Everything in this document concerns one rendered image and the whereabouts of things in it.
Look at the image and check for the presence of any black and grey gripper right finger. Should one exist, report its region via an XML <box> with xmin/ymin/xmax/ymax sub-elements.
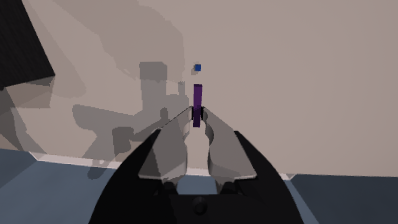
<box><xmin>201</xmin><ymin>106</ymin><xmax>304</xmax><ymax>224</ymax></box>

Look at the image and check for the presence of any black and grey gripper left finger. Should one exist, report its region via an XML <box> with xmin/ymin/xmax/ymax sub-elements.
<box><xmin>88</xmin><ymin>106</ymin><xmax>194</xmax><ymax>224</ymax></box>

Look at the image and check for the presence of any purple rod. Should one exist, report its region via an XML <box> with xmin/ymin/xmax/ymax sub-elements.
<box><xmin>193</xmin><ymin>84</ymin><xmax>202</xmax><ymax>127</ymax></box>

